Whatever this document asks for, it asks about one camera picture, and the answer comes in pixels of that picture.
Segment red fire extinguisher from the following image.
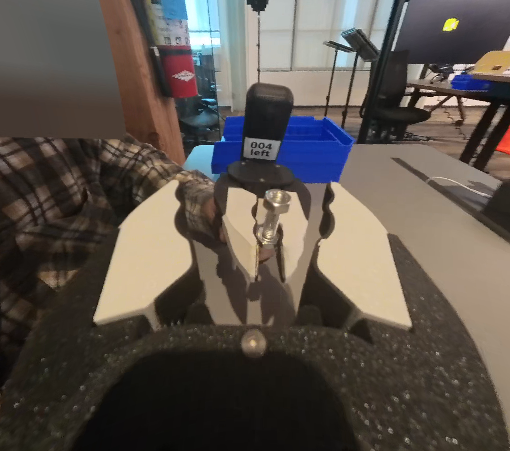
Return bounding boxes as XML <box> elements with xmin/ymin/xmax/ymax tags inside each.
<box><xmin>123</xmin><ymin>0</ymin><xmax>199</xmax><ymax>99</ymax></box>

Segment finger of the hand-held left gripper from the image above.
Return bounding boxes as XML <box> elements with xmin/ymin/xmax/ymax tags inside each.
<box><xmin>221</xmin><ymin>187</ymin><xmax>262</xmax><ymax>283</ymax></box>
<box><xmin>278</xmin><ymin>191</ymin><xmax>308</xmax><ymax>285</ymax></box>

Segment yellow laptop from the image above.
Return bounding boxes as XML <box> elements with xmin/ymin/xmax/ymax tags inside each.
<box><xmin>471</xmin><ymin>50</ymin><xmax>510</xmax><ymax>81</ymax></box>

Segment wooden post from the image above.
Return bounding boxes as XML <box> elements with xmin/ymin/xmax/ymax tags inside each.
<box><xmin>84</xmin><ymin>0</ymin><xmax>186</xmax><ymax>165</ymax></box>

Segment black music stand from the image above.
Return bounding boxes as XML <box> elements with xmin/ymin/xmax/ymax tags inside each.
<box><xmin>341</xmin><ymin>28</ymin><xmax>380</xmax><ymax>117</ymax></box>
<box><xmin>323</xmin><ymin>40</ymin><xmax>356</xmax><ymax>117</ymax></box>

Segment white cable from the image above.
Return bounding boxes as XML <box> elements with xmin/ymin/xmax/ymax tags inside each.
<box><xmin>428</xmin><ymin>177</ymin><xmax>496</xmax><ymax>196</ymax></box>

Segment black power adapter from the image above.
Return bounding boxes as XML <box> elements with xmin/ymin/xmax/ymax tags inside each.
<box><xmin>482</xmin><ymin>180</ymin><xmax>510</xmax><ymax>236</ymax></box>

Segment large blue storage bin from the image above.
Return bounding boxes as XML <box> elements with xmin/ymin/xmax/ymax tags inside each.
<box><xmin>211</xmin><ymin>116</ymin><xmax>355</xmax><ymax>184</ymax></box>

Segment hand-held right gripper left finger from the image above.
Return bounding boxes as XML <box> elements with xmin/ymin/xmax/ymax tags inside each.
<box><xmin>93</xmin><ymin>179</ymin><xmax>195</xmax><ymax>327</ymax></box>

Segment pale blue seat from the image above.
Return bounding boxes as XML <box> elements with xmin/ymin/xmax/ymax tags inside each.
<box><xmin>186</xmin><ymin>146</ymin><xmax>219</xmax><ymax>172</ymax></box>

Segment silver hex bolt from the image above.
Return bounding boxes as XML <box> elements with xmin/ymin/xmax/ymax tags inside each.
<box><xmin>255</xmin><ymin>189</ymin><xmax>292</xmax><ymax>246</ymax></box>

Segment small blue bin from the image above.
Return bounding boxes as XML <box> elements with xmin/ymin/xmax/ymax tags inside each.
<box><xmin>451</xmin><ymin>74</ymin><xmax>492</xmax><ymax>92</ymax></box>

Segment black office chair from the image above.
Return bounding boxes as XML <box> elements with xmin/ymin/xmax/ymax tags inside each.
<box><xmin>181</xmin><ymin>98</ymin><xmax>220</xmax><ymax>141</ymax></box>
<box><xmin>359</xmin><ymin>50</ymin><xmax>432</xmax><ymax>141</ymax></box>

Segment black tripod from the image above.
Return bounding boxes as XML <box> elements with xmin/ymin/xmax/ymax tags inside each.
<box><xmin>356</xmin><ymin>0</ymin><xmax>421</xmax><ymax>145</ymax></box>

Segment wooden desk with black legs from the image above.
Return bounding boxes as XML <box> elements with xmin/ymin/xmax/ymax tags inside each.
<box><xmin>406</xmin><ymin>76</ymin><xmax>510</xmax><ymax>172</ymax></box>

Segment large black monitor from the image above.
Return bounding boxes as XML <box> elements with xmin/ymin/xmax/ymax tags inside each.
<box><xmin>392</xmin><ymin>0</ymin><xmax>510</xmax><ymax>65</ymax></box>

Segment person's plaid shirt torso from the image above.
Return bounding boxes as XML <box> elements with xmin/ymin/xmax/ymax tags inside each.
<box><xmin>0</xmin><ymin>136</ymin><xmax>180</xmax><ymax>360</ymax></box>

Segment person's left forearm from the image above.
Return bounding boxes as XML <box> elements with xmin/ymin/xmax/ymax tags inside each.
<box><xmin>120</xmin><ymin>170</ymin><xmax>218</xmax><ymax>248</ymax></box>

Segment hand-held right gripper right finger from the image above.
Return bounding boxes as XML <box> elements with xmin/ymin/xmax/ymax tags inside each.
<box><xmin>317</xmin><ymin>181</ymin><xmax>414</xmax><ymax>331</ymax></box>

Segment person's left hand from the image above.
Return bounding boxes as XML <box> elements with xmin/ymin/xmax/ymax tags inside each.
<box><xmin>204</xmin><ymin>195</ymin><xmax>229</xmax><ymax>243</ymax></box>

